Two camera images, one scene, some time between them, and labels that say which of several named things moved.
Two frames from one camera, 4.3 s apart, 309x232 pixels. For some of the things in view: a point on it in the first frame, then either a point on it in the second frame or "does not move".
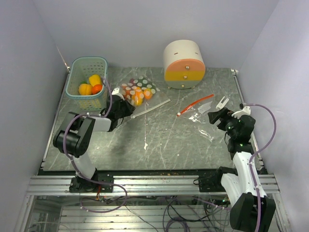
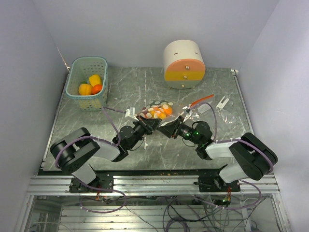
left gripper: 131,108 to 149,125
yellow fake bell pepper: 94,79 does not move
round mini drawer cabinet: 184,66 does not move
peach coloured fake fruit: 85,89 does not move
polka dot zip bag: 144,94 to 165,110
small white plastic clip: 220,105 does not move
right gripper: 225,113 to 169,129
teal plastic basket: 82,67 does not move
